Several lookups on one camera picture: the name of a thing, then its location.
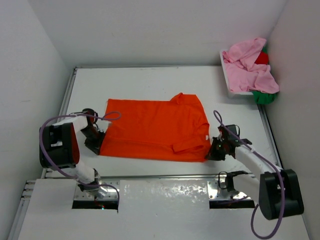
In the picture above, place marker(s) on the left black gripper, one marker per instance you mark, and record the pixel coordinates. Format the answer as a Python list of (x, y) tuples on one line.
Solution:
[(95, 146)]

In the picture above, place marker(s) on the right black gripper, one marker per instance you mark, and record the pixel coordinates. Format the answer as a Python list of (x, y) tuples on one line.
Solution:
[(212, 154)]

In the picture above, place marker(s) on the orange t shirt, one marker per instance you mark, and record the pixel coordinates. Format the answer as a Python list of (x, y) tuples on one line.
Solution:
[(172, 130)]

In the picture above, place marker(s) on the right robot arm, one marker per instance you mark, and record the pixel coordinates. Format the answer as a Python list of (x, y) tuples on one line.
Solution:
[(276, 190)]

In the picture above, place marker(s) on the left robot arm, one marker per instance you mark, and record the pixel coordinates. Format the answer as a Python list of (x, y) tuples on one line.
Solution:
[(59, 149)]

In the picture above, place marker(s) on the white plastic bin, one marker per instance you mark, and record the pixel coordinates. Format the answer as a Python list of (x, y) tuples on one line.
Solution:
[(238, 95)]

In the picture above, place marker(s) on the green t shirt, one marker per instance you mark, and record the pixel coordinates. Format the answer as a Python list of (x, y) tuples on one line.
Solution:
[(261, 98)]

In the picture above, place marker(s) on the pink t shirt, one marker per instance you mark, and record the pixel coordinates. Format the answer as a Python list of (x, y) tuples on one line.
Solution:
[(242, 72)]

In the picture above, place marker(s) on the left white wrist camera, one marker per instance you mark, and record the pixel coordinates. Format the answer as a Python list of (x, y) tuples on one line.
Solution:
[(103, 125)]

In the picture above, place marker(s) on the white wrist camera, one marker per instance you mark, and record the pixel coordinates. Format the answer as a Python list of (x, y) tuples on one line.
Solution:
[(229, 132), (103, 125)]

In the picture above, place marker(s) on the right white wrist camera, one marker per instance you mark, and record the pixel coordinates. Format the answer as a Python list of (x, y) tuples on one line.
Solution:
[(229, 132)]

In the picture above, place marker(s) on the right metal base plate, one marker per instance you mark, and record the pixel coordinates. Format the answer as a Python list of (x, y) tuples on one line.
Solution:
[(216, 192)]

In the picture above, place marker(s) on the metal base plate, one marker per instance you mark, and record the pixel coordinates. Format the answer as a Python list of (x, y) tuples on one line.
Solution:
[(103, 193), (216, 192)]

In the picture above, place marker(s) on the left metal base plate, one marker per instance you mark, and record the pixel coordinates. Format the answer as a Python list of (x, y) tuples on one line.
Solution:
[(103, 193)]

